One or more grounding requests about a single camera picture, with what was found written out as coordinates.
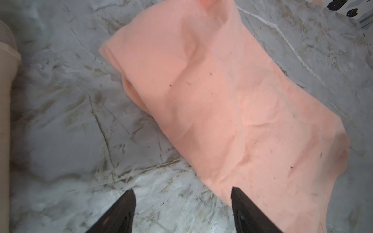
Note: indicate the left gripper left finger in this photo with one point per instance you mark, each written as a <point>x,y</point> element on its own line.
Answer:
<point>119,217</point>

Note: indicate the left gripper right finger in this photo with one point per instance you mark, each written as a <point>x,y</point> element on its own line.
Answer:
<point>248,217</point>

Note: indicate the pink graphic t-shirt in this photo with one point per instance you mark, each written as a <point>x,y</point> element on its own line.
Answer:
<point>230,111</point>

